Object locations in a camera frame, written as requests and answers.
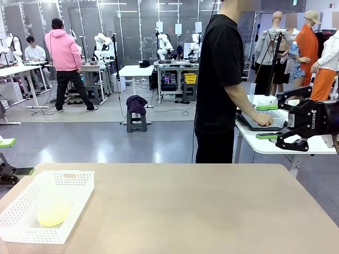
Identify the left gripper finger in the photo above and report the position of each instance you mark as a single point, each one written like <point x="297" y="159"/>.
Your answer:
<point x="23" y="171"/>
<point x="8" y="142"/>

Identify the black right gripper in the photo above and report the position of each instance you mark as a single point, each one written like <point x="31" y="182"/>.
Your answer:
<point x="317" y="119"/>

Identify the translucent plastic conical flask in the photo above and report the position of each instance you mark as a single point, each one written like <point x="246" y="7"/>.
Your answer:
<point x="53" y="214"/>

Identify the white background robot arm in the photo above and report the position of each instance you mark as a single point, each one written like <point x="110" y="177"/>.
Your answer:
<point x="164" y="47"/>
<point x="16" y="47"/>
<point x="102" y="45"/>
<point x="195" y="45"/>

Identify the person's right forearm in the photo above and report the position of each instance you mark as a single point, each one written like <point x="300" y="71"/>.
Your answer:
<point x="243" y="108"/>

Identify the person's right hand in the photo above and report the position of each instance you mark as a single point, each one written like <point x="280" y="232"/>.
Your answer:
<point x="265" y="121"/>

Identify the black flat tray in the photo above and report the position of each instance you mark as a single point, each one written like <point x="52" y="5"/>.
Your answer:
<point x="265" y="129"/>

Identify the white rounded table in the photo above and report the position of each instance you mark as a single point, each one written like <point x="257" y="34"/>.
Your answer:
<point x="262" y="146"/>

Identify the mannequin in floral dress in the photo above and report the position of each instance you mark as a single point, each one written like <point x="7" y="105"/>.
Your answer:
<point x="296" y="58"/>

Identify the white shoe rack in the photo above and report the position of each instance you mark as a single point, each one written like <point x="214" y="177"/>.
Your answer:
<point x="246" y="71"/>

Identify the white standing desk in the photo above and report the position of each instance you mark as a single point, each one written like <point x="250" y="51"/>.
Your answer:
<point x="18" y="69"/>

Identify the mannequin in orange coat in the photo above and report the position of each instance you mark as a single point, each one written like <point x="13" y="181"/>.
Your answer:
<point x="307" y="45"/>

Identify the mannequin in grey shirt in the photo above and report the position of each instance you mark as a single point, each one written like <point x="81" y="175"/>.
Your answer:
<point x="267" y="45"/>

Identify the person in black T-shirt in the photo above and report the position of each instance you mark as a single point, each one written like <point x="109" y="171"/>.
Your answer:
<point x="217" y="66"/>

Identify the seated person in white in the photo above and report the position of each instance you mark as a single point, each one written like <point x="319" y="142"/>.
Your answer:
<point x="34" y="53"/>

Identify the grey step stool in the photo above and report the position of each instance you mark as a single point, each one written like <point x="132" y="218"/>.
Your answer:
<point x="136" y="124"/>
<point x="94" y="94"/>
<point x="189" y="92"/>

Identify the person in pink hoodie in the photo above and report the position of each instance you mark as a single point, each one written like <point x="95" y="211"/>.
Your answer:
<point x="63" y="47"/>

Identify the yellow plastic basket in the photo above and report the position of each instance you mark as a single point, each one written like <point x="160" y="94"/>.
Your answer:
<point x="190" y="79"/>

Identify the grey equipment desk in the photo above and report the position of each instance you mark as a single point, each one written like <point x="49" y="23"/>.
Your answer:
<point x="92" y="67"/>

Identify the grey robot workbench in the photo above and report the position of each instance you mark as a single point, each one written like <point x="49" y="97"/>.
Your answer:
<point x="174" y="64"/>

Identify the dark purple clothing pile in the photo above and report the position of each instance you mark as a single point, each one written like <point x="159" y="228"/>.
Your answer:
<point x="136" y="103"/>

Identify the white rectangular sign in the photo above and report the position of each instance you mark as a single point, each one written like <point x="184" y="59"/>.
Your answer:
<point x="159" y="27"/>
<point x="198" y="27"/>
<point x="178" y="29"/>

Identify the black stand pole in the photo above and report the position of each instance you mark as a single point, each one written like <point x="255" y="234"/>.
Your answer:
<point x="116" y="58"/>

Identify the white adjustable desk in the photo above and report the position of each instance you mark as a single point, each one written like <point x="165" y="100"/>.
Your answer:
<point x="136" y="71"/>

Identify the black cap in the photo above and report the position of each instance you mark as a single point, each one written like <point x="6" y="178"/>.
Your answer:
<point x="144" y="63"/>

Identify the black camera tripod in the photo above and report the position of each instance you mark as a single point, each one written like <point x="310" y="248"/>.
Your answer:
<point x="275" y="53"/>

